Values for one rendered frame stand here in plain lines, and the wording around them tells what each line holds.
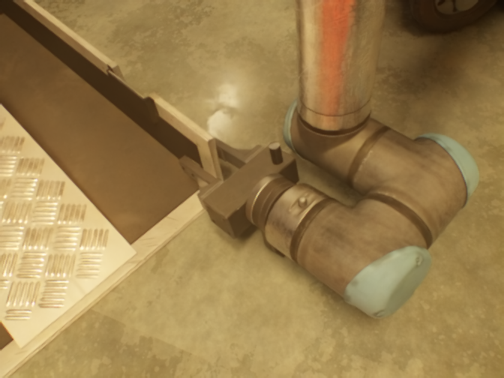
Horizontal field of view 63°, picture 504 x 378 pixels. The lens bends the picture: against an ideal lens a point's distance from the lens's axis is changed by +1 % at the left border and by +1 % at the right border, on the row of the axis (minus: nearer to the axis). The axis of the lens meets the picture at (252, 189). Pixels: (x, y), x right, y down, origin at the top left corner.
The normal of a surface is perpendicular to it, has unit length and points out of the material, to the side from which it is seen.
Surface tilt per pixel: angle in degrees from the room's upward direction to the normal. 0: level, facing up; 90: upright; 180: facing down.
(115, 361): 0
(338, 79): 92
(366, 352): 0
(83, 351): 0
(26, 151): 12
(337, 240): 23
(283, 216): 35
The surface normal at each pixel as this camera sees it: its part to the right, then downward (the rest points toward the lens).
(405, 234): 0.25, -0.13
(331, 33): -0.26, 0.82
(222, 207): -0.19, -0.65
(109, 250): 0.05, -0.45
